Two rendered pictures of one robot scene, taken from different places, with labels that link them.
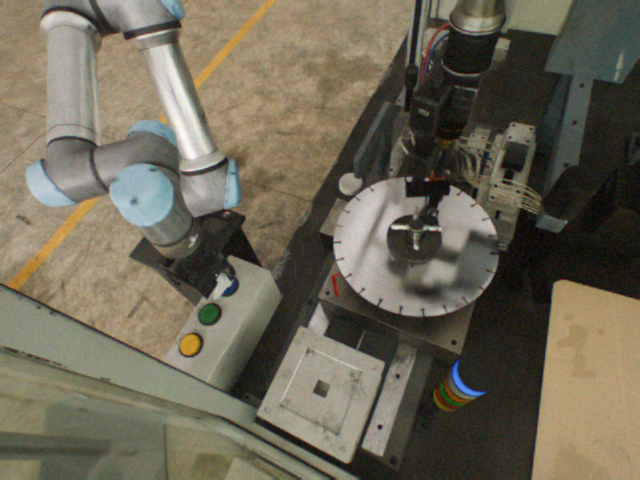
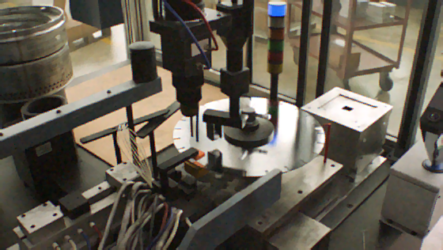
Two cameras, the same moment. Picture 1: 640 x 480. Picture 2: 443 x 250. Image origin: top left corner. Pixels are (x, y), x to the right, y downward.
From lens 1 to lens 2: 121 cm
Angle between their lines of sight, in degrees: 91
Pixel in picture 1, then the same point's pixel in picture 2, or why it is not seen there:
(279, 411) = (376, 104)
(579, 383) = (168, 129)
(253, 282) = (407, 163)
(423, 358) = not seen: hidden behind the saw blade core
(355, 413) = (327, 97)
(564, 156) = (101, 96)
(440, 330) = not seen: hidden behind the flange
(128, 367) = not seen: outside the picture
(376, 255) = (286, 129)
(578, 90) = (9, 132)
